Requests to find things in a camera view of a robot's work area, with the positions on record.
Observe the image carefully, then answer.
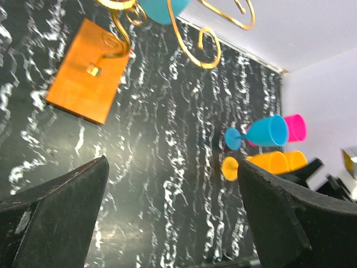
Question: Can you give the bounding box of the magenta wine glass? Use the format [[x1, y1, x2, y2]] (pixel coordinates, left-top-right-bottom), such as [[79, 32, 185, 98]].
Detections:
[[248, 114, 307, 146]]

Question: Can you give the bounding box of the gold wire glass rack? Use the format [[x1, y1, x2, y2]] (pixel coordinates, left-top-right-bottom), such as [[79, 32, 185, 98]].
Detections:
[[94, 0, 256, 70]]

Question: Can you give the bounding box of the orange wooden rack base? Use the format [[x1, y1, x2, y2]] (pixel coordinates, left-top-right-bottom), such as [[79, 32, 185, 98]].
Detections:
[[46, 18, 130, 124]]

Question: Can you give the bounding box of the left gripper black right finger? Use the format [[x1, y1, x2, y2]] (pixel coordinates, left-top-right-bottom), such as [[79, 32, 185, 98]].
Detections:
[[238, 160, 356, 267]]

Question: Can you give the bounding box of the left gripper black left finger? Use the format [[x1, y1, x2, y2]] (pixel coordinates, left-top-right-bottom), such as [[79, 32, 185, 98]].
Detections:
[[1, 156, 109, 267]]

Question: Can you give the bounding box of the blue wine glass front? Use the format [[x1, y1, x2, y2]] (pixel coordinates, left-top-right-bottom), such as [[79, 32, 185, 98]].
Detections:
[[224, 115, 289, 151]]

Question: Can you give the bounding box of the orange glass yellow base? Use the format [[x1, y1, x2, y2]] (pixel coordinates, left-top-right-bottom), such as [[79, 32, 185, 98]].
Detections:
[[221, 151, 290, 181], [283, 150, 308, 171]]

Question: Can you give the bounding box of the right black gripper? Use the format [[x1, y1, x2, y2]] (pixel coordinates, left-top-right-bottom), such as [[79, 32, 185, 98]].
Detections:
[[279, 158, 356, 201]]

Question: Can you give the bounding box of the teal wine glass back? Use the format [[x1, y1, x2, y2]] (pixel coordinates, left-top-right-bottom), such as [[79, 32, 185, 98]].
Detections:
[[139, 0, 191, 25]]

